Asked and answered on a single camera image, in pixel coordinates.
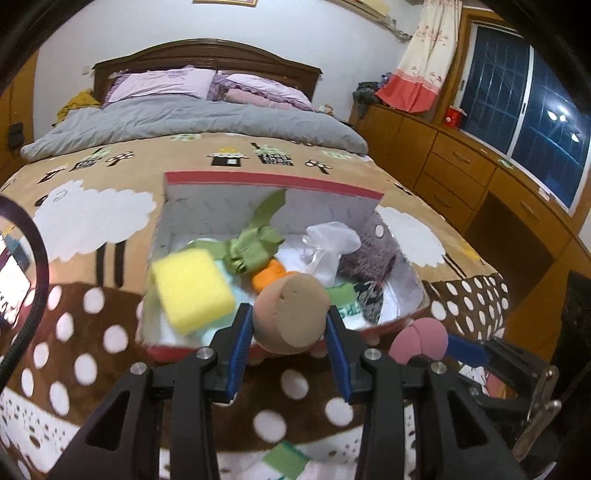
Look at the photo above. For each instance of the brown plush toy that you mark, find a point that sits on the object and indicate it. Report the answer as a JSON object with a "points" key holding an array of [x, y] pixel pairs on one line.
{"points": [[291, 309]]}

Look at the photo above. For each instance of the clear plastic bag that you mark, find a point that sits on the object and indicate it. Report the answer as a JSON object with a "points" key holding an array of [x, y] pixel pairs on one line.
{"points": [[330, 249]]}

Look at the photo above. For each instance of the grey duvet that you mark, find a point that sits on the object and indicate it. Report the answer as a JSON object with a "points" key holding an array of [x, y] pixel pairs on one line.
{"points": [[184, 120]]}

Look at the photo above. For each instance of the red cardboard box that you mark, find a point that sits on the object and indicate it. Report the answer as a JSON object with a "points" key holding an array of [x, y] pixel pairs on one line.
{"points": [[207, 203]]}

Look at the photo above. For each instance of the yellow cloth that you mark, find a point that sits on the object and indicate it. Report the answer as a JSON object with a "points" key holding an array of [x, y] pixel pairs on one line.
{"points": [[78, 104]]}

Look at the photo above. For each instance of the white and red curtain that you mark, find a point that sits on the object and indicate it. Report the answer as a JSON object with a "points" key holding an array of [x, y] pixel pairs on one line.
{"points": [[429, 55]]}

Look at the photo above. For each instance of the lilac pillow with ruffled edge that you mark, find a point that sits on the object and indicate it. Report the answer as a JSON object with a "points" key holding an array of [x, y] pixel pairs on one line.
{"points": [[258, 85]]}

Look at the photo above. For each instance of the dark clothes pile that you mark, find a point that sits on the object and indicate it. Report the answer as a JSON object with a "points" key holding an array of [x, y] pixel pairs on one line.
{"points": [[367, 92]]}

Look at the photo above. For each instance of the red cup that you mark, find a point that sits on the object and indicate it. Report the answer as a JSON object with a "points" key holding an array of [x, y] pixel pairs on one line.
{"points": [[453, 117]]}

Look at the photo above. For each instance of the dark wall box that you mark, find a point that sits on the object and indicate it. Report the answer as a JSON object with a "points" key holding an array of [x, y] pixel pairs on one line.
{"points": [[16, 134]]}

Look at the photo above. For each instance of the green ribbon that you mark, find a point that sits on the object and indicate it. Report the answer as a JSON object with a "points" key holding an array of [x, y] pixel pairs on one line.
{"points": [[254, 240]]}

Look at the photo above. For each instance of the dark patterned sock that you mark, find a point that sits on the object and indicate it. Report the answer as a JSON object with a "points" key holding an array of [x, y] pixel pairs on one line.
{"points": [[371, 300]]}

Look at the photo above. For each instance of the green and white sock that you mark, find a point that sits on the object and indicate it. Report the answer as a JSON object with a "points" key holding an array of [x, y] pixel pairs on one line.
{"points": [[342, 295]]}

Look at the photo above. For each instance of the smartphone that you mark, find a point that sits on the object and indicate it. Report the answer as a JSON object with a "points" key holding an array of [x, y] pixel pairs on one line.
{"points": [[11, 286]]}

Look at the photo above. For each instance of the wooden wardrobe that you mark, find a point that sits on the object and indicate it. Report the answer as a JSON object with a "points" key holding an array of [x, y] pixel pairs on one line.
{"points": [[23, 92]]}

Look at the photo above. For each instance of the orange toy piece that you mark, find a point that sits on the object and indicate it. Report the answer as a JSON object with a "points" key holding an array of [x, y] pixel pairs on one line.
{"points": [[270, 275]]}

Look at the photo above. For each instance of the pink plush toy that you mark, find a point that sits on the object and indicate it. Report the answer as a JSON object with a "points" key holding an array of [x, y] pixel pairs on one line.
{"points": [[418, 342]]}

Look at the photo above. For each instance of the wooden cabinet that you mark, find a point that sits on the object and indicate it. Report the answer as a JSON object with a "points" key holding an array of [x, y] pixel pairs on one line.
{"points": [[461, 157]]}

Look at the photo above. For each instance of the black gooseneck phone holder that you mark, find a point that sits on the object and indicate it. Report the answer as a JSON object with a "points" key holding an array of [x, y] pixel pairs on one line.
{"points": [[42, 258]]}

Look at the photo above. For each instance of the framed wall picture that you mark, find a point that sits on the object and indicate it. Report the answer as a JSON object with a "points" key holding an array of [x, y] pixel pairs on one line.
{"points": [[226, 2]]}

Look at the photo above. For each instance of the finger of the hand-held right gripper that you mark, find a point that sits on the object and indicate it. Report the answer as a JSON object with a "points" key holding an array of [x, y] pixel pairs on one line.
{"points": [[468, 350]]}

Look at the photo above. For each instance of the brown printed blanket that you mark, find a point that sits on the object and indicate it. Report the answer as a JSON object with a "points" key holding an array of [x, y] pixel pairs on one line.
{"points": [[92, 332]]}

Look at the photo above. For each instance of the green cloth piece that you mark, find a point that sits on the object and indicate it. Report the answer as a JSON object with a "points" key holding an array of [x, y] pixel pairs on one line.
{"points": [[284, 459]]}

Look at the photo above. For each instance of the dark window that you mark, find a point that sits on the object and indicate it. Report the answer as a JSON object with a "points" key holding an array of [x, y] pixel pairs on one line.
{"points": [[508, 92]]}

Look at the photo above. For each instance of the yellow sponge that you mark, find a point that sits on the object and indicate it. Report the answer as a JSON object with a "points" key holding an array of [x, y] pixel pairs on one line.
{"points": [[189, 286]]}

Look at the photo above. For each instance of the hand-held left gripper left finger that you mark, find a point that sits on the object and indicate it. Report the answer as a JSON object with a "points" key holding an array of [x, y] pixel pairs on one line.
{"points": [[238, 357]]}

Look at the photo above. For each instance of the white air conditioner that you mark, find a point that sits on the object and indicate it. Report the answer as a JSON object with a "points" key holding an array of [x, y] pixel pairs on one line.
{"points": [[369, 5]]}

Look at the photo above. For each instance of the small green card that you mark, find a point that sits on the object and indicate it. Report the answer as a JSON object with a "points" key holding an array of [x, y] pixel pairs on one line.
{"points": [[505, 162]]}

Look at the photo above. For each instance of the plain lilac pillow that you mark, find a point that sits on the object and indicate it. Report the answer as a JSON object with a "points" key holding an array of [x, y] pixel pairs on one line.
{"points": [[161, 83]]}

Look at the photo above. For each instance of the wooden headboard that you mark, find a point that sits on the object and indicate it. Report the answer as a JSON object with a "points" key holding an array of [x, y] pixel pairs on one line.
{"points": [[207, 53]]}

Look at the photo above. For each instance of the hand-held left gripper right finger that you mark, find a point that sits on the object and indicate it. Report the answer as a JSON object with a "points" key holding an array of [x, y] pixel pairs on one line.
{"points": [[340, 364]]}

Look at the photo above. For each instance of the grey fuzzy cloth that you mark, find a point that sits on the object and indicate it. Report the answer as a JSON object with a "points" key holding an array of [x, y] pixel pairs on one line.
{"points": [[369, 258]]}

